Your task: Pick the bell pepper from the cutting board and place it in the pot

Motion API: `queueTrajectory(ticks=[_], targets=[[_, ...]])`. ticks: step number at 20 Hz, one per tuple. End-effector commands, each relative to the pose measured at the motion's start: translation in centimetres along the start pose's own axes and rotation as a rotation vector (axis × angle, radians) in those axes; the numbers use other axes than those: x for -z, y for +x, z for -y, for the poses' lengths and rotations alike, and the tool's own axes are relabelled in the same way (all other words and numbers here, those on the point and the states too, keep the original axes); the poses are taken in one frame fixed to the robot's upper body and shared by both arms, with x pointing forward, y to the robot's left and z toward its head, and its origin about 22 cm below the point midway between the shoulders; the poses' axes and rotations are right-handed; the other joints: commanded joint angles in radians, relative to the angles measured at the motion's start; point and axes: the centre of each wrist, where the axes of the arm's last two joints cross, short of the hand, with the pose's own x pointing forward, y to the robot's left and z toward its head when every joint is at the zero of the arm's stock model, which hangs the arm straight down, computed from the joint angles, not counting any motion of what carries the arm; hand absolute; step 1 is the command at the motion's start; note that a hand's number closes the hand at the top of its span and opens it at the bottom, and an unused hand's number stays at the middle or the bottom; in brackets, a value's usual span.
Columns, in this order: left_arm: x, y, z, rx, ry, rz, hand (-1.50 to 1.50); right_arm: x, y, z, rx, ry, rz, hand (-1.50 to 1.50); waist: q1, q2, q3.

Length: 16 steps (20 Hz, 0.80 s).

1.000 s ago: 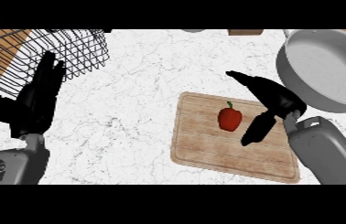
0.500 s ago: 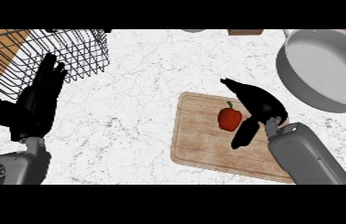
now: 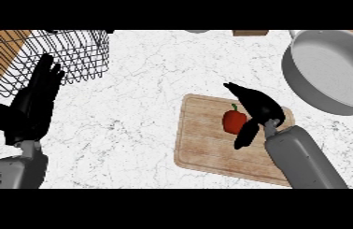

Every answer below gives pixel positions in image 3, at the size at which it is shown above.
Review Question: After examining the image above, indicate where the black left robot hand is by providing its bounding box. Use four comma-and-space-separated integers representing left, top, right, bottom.
0, 52, 66, 147

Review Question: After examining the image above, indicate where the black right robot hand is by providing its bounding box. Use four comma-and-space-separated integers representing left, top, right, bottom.
221, 81, 286, 150

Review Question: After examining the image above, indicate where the red bell pepper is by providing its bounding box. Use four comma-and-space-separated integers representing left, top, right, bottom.
221, 103, 249, 136

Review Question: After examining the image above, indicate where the wooden cutting board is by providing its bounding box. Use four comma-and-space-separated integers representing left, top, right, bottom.
173, 93, 297, 188

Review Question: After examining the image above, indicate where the grey metal pot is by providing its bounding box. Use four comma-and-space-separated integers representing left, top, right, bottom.
280, 30, 353, 117

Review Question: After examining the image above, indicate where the brown wooden board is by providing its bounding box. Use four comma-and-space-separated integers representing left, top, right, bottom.
0, 30, 32, 79

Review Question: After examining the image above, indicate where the small brown wooden block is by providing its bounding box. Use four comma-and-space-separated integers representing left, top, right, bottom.
232, 30, 269, 37

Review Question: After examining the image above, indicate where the black wire basket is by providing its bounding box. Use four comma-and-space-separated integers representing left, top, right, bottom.
0, 30, 112, 98

